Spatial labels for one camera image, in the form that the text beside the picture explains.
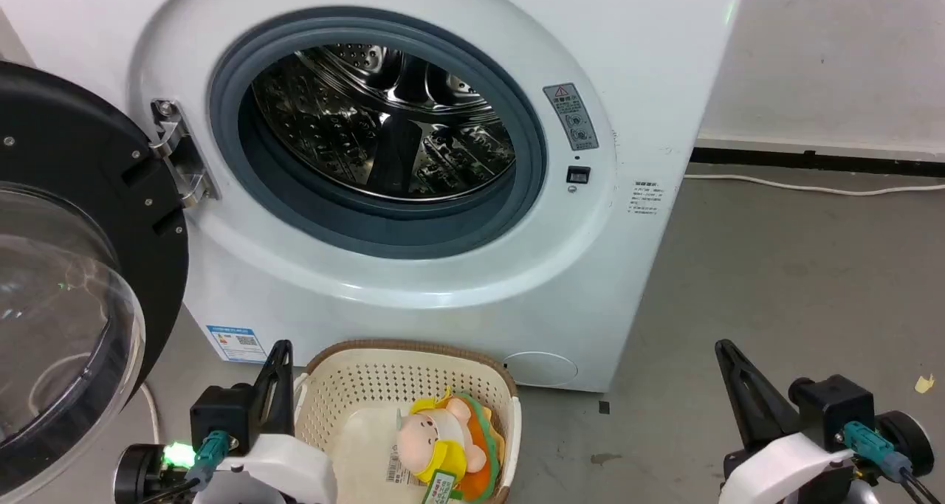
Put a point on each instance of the round white filter cover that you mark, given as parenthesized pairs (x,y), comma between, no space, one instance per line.
(543,369)

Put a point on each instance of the black wall baseboard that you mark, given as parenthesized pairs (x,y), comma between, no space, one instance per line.
(812,159)

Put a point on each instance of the blue energy label sticker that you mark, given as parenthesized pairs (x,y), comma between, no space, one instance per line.
(236,344)

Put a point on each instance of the black left wrist motor cylinder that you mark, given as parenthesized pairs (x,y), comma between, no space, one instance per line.
(140,474)

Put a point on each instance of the pink doll plush burger toy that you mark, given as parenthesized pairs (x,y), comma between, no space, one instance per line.
(443,437)

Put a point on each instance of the silver metal door hinge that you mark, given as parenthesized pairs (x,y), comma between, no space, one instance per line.
(181,157)

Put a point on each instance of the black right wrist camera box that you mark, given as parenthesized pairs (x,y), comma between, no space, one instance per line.
(834,408)

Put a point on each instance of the black door latch slot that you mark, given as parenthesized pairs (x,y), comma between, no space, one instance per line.
(579,175)

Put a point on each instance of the grey warning sticker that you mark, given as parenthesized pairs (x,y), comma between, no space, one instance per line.
(572,116)

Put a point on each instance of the stainless steel washer drum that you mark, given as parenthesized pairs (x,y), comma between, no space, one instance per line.
(384,120)

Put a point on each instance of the beige perforated plastic laundry basket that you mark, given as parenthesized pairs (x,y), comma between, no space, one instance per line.
(354,386)

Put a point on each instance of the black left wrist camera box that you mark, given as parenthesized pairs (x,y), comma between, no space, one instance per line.
(221,415)

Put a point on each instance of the white barcode label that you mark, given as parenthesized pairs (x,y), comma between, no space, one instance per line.
(399,465)

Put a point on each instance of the black right wrist motor cylinder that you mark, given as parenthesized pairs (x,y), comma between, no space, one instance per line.
(912,441)

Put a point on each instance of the black round glass washer door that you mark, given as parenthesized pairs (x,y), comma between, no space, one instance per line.
(66,216)

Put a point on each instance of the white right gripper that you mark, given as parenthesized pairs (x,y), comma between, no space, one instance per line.
(782,467)

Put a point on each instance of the white front-load washing machine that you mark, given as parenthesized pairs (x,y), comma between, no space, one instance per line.
(605,282)

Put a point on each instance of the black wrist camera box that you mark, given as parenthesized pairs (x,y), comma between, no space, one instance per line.
(834,408)
(221,415)

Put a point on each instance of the grey rubber door gasket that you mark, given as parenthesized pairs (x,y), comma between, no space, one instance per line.
(531,157)

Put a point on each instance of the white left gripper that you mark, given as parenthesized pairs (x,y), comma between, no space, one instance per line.
(288,467)

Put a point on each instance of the black wrist motor cylinder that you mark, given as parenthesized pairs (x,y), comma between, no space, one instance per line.
(912,441)
(140,474)

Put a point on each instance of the yellow paper scrap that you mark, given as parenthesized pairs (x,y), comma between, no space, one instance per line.
(924,384)

